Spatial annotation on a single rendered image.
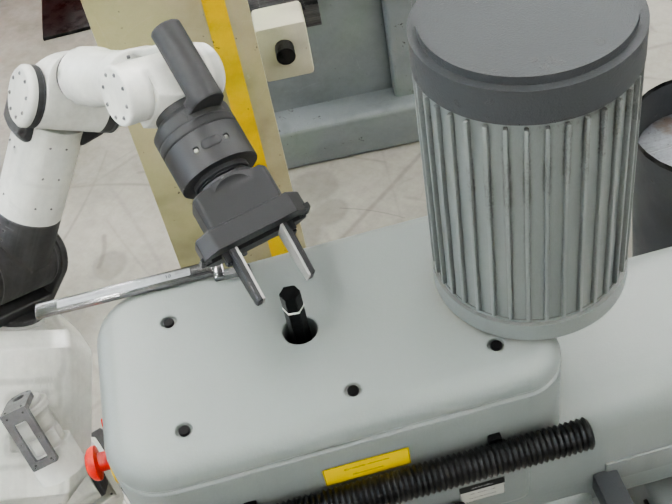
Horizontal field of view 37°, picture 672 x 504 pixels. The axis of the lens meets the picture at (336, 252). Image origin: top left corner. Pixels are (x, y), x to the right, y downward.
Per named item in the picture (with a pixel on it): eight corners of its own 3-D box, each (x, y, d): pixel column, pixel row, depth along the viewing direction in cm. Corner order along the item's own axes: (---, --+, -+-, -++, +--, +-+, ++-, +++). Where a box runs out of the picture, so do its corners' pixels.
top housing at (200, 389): (148, 570, 107) (101, 492, 96) (129, 380, 126) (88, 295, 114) (572, 451, 110) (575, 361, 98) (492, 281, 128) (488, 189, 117)
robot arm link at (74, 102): (168, 52, 119) (97, 50, 134) (87, 42, 113) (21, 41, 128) (162, 142, 121) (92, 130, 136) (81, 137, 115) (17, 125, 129)
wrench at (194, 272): (36, 327, 112) (34, 322, 111) (37, 301, 115) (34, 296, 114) (251, 273, 113) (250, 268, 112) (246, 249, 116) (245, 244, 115)
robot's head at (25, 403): (33, 451, 139) (24, 477, 131) (1, 399, 136) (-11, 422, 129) (75, 430, 139) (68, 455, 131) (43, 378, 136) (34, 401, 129)
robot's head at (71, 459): (35, 473, 140) (45, 493, 132) (-3, 413, 138) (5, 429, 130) (78, 447, 143) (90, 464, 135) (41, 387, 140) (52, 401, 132)
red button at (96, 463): (93, 490, 114) (82, 471, 111) (91, 460, 117) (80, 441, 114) (122, 482, 114) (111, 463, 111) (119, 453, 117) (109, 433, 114)
